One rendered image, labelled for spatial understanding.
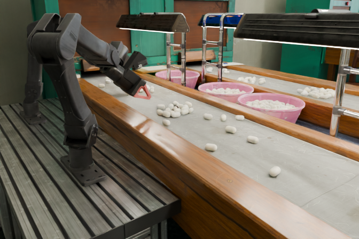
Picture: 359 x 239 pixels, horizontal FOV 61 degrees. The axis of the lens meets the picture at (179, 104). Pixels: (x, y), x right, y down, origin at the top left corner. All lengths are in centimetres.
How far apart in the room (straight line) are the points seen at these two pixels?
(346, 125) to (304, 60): 276
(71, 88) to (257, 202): 52
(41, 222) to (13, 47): 203
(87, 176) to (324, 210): 59
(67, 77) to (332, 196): 67
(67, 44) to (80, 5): 116
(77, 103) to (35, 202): 26
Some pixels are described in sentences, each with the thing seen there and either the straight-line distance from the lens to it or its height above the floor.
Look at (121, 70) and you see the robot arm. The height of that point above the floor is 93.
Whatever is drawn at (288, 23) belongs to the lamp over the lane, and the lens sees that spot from 85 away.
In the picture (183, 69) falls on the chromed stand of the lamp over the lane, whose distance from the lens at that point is 156.
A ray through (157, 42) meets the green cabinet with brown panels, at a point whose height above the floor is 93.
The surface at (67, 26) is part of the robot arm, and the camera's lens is 79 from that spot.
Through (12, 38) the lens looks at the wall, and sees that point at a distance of 268.
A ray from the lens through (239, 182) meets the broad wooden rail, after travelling 69.
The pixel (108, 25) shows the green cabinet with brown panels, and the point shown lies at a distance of 198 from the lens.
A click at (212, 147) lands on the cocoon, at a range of 87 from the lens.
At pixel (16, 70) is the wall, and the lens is 270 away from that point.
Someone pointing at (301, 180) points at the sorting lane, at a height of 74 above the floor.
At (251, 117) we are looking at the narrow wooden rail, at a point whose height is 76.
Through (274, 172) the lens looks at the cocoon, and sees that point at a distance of 77.
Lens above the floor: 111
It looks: 16 degrees down
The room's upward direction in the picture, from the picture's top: straight up
